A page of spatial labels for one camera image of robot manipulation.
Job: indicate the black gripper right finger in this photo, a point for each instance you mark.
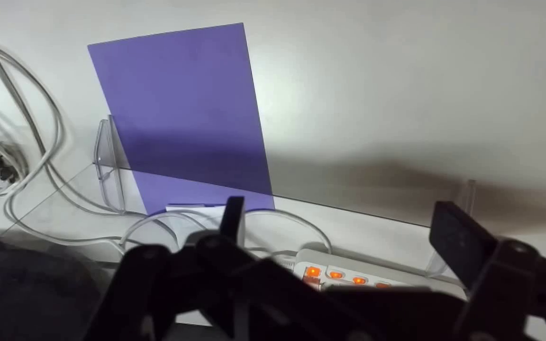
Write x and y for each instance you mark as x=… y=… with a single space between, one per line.
x=459 y=242

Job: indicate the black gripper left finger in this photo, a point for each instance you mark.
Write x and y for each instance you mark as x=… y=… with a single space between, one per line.
x=231 y=221

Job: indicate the white power strip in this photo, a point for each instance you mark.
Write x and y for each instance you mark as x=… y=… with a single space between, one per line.
x=322 y=270

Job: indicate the purple paper sheet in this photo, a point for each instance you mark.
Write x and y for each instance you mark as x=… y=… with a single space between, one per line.
x=186 y=115

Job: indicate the clear acrylic stand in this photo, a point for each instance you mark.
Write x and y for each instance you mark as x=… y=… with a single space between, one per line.
x=99 y=215

